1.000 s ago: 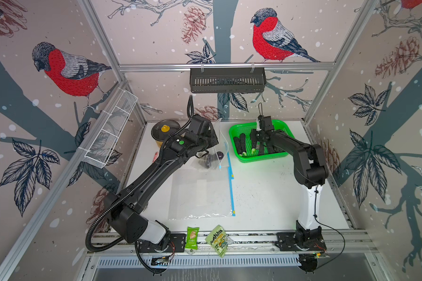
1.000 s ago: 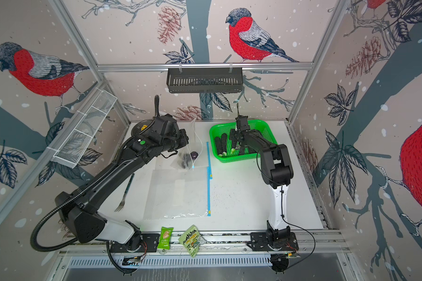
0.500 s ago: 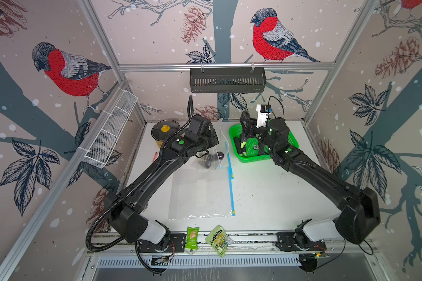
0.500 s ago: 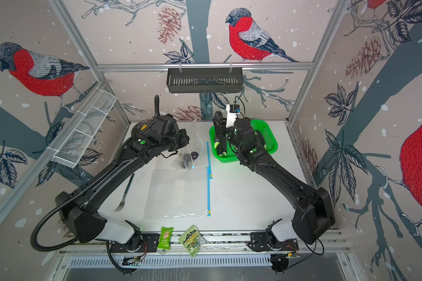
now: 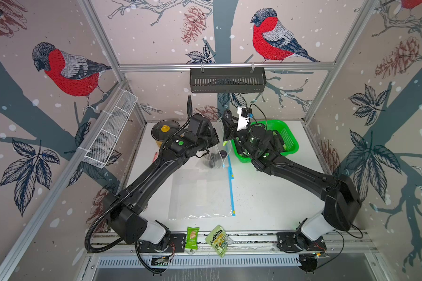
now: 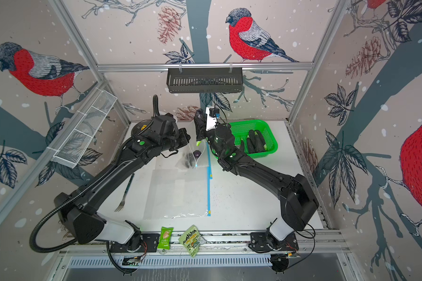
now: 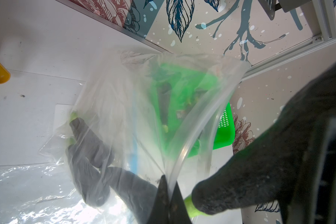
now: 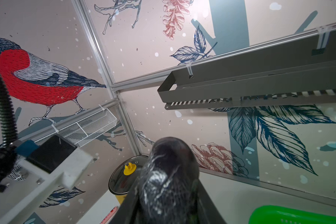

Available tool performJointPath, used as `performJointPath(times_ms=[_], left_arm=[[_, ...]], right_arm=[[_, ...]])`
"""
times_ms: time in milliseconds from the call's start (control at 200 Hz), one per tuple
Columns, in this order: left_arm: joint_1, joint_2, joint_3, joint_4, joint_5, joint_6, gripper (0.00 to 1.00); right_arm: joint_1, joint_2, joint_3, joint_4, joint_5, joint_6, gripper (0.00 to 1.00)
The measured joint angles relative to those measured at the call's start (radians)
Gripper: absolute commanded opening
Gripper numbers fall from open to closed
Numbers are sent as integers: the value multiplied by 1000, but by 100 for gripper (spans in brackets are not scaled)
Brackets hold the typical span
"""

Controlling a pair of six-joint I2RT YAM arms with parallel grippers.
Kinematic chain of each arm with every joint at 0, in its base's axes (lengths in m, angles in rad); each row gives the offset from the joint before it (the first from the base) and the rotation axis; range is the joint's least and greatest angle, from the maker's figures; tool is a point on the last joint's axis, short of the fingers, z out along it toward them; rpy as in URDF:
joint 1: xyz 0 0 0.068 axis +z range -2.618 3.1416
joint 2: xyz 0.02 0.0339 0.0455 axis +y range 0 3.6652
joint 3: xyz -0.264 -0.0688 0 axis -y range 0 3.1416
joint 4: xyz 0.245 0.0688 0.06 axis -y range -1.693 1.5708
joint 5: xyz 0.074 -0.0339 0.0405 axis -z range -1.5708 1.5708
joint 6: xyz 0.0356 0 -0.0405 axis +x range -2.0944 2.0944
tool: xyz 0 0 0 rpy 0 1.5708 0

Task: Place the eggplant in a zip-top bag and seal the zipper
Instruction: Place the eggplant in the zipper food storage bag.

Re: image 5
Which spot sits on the small clear zip-top bag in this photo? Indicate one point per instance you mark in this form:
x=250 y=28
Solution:
x=225 y=146

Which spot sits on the small green snack packet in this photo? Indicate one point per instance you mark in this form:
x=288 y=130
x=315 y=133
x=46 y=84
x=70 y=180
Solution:
x=192 y=238

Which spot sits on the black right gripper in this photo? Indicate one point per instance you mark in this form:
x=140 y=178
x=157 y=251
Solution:
x=232 y=131

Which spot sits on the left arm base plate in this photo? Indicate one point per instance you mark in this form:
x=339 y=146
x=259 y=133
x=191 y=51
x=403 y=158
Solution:
x=171 y=243

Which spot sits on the pink handled spoon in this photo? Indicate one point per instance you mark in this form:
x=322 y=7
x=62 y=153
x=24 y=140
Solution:
x=155 y=156

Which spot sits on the white wire mesh basket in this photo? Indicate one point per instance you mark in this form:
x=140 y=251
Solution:
x=100 y=151

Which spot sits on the large clear zip-top bag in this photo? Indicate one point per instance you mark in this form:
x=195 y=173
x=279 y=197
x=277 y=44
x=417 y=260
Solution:
x=198 y=194

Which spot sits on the green plastic basket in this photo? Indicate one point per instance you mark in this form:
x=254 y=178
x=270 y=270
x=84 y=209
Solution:
x=280 y=129

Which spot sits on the black hanging wire shelf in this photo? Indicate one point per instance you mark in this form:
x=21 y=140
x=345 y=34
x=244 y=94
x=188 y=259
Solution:
x=227 y=80

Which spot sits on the green printed snack bag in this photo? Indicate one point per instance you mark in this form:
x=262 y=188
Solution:
x=219 y=240

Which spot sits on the yellow pot with lid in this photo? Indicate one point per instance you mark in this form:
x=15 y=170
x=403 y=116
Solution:
x=164 y=129

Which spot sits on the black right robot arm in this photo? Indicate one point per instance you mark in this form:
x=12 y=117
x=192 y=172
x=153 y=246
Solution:
x=342 y=201

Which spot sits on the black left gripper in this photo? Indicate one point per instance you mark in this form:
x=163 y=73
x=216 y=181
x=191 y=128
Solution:
x=213 y=136

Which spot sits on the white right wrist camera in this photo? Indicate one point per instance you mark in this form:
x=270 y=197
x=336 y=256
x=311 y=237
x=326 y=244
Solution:
x=245 y=113

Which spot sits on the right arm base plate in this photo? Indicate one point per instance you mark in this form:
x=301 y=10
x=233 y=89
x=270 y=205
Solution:
x=293 y=243

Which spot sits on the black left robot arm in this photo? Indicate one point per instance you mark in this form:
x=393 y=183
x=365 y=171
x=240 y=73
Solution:
x=122 y=211

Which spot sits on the eggplant in basket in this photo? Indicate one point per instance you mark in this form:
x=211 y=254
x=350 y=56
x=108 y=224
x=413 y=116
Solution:
x=278 y=142

